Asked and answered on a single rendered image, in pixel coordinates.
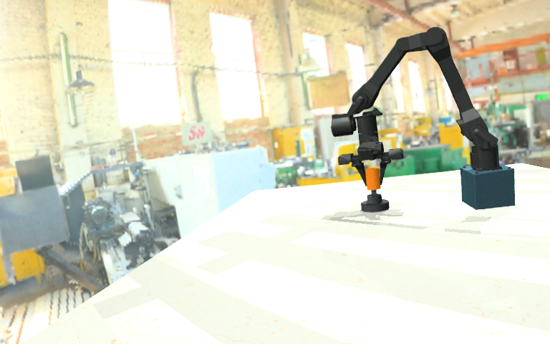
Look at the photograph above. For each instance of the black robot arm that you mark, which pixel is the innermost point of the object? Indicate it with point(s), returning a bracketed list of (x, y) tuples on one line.
[(484, 155)]

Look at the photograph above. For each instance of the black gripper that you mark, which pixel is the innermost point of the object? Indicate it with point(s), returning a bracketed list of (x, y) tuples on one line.
[(392, 154)]

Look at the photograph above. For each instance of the orange knob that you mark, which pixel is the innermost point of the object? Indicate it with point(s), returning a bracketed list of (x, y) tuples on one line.
[(373, 178)]

